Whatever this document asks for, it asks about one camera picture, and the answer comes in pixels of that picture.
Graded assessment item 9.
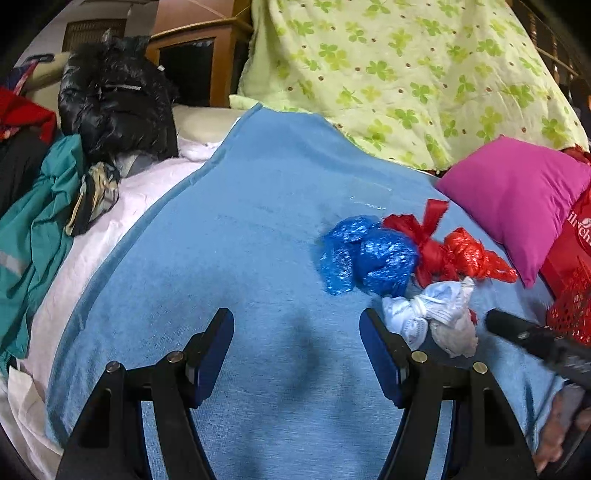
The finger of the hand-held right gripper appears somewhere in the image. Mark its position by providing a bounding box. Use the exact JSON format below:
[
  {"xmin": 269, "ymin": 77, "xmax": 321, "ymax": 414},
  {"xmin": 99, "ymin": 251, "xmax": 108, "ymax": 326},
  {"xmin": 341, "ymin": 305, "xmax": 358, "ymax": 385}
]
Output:
[{"xmin": 485, "ymin": 308, "xmax": 591, "ymax": 385}]

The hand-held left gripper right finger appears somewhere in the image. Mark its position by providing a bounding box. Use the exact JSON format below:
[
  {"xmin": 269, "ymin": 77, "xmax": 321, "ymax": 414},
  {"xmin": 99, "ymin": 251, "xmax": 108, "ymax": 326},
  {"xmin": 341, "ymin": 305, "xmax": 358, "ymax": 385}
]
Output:
[{"xmin": 359, "ymin": 308, "xmax": 539, "ymax": 480}]

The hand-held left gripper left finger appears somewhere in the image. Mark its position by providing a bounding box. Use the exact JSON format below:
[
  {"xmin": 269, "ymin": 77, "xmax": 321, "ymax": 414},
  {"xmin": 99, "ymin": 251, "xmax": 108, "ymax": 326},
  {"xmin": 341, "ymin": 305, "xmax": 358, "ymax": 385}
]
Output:
[{"xmin": 55, "ymin": 307, "xmax": 236, "ymax": 480}]

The red mesh plastic basket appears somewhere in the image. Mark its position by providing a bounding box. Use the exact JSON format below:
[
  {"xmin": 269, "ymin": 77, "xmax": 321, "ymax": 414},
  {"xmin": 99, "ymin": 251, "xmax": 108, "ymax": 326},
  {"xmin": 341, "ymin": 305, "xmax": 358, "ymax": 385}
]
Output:
[{"xmin": 545, "ymin": 263, "xmax": 591, "ymax": 347}]

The white knotted plastic bag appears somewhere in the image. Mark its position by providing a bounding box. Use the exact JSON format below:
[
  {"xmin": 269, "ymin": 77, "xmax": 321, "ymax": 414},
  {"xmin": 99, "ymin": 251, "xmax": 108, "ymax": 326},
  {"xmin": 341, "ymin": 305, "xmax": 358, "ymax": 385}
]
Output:
[{"xmin": 381, "ymin": 281, "xmax": 462, "ymax": 350}]

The cream plastic bag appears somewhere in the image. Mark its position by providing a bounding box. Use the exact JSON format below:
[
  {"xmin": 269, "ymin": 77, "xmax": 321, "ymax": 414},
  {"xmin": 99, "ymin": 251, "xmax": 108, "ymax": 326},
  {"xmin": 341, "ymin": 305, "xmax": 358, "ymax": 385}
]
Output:
[{"xmin": 429, "ymin": 277, "xmax": 478, "ymax": 358}]

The blue plastic bag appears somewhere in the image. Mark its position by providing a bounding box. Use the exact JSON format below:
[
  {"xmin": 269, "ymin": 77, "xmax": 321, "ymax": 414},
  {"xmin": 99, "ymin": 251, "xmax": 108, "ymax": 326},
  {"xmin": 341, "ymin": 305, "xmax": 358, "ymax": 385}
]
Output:
[
  {"xmin": 353, "ymin": 228, "xmax": 421, "ymax": 297},
  {"xmin": 318, "ymin": 216, "xmax": 370, "ymax": 296}
]

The person's right hand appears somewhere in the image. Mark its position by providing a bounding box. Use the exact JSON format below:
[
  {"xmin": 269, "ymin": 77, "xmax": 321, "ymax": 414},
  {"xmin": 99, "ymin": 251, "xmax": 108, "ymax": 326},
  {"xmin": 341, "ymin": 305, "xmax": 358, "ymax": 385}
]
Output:
[{"xmin": 536, "ymin": 387, "xmax": 580, "ymax": 472}]

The red plastic bag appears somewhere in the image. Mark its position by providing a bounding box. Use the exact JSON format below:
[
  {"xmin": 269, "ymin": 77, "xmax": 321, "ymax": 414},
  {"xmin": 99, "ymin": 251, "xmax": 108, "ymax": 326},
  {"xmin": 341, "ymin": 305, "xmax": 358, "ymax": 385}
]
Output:
[{"xmin": 442, "ymin": 227, "xmax": 519, "ymax": 283}]

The red bag with white print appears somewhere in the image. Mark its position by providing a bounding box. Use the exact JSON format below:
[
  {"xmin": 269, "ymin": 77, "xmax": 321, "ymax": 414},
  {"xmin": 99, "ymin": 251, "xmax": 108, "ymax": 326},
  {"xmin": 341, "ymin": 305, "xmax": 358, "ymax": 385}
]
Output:
[{"xmin": 540, "ymin": 148, "xmax": 591, "ymax": 305}]

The blue blanket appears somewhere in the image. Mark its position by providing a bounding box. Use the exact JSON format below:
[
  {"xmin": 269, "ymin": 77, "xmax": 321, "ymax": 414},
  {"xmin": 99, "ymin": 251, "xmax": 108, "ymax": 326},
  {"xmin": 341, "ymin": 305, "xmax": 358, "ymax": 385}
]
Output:
[{"xmin": 46, "ymin": 104, "xmax": 568, "ymax": 480}]

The magenta pillow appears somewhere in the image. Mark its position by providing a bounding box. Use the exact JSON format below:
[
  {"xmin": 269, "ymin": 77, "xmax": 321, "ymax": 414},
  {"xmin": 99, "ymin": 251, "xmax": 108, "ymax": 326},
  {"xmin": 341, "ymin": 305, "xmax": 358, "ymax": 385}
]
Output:
[{"xmin": 435, "ymin": 135, "xmax": 591, "ymax": 289}]

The pale pink bed sheet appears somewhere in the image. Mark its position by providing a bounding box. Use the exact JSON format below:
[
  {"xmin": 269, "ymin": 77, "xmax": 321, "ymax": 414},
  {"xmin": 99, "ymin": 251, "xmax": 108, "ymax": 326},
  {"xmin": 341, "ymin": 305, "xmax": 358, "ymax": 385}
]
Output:
[{"xmin": 0, "ymin": 143, "xmax": 218, "ymax": 476}]

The patterned scarf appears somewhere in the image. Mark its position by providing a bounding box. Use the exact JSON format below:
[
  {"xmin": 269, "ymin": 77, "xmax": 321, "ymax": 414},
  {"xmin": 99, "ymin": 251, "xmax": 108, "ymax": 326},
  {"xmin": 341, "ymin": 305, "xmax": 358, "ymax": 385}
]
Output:
[{"xmin": 65, "ymin": 161, "xmax": 122, "ymax": 236}]

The teal garment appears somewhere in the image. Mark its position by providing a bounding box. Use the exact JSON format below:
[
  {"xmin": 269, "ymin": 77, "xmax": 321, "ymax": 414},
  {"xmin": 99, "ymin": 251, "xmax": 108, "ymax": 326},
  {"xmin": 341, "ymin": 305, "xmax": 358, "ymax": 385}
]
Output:
[{"xmin": 0, "ymin": 134, "xmax": 93, "ymax": 365}]

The beige cushion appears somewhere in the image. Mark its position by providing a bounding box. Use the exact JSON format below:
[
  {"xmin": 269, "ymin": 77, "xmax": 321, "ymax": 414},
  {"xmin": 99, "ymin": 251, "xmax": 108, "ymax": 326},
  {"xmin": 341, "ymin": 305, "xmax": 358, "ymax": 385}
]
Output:
[{"xmin": 171, "ymin": 104, "xmax": 245, "ymax": 144}]

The black puffer jacket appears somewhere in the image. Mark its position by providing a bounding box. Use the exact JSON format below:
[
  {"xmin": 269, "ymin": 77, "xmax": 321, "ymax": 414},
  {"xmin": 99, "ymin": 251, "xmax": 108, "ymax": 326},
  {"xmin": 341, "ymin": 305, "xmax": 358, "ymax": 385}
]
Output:
[{"xmin": 59, "ymin": 34, "xmax": 181, "ymax": 164}]

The black garment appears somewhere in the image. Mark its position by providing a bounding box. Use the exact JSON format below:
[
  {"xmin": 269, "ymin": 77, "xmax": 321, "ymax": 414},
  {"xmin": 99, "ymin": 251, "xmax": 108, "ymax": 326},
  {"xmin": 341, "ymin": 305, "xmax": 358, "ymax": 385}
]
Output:
[{"xmin": 0, "ymin": 134, "xmax": 51, "ymax": 213}]

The dark wooden headboard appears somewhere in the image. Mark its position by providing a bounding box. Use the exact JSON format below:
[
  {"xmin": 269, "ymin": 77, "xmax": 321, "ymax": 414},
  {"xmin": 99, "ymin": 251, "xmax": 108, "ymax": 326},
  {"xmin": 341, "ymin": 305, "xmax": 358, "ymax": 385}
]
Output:
[{"xmin": 512, "ymin": 0, "xmax": 591, "ymax": 112}]

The green clover print quilt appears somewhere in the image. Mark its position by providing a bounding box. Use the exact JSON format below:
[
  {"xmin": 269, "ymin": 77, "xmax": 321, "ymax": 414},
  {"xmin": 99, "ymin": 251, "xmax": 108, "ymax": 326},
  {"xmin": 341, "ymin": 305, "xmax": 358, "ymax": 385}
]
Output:
[{"xmin": 229, "ymin": 0, "xmax": 589, "ymax": 174}]

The red garment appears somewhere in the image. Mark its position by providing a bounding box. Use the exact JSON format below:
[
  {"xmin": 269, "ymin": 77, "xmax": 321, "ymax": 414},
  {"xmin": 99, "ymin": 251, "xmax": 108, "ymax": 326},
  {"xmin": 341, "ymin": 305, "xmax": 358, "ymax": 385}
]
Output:
[{"xmin": 0, "ymin": 88, "xmax": 58, "ymax": 144}]

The wooden cabinet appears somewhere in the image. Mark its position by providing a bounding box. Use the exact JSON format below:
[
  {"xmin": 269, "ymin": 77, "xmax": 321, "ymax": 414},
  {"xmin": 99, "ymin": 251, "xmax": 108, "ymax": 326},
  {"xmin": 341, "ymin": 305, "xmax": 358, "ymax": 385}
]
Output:
[{"xmin": 148, "ymin": 0, "xmax": 254, "ymax": 109}]

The dark lattice door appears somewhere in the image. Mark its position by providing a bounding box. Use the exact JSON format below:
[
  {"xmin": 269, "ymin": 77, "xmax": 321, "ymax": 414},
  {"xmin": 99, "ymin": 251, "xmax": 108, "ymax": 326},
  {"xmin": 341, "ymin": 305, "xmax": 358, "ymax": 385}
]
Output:
[{"xmin": 62, "ymin": 18, "xmax": 127, "ymax": 51}]

